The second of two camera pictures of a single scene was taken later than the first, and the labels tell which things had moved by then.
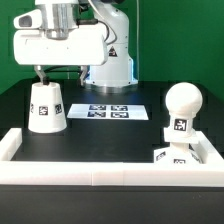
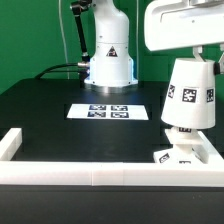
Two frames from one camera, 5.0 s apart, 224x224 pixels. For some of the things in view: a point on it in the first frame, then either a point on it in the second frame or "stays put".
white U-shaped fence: x=209 y=172 stays put
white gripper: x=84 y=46 -> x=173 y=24
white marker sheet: x=108 y=112 stays put
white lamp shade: x=46 y=115 -> x=190 y=98
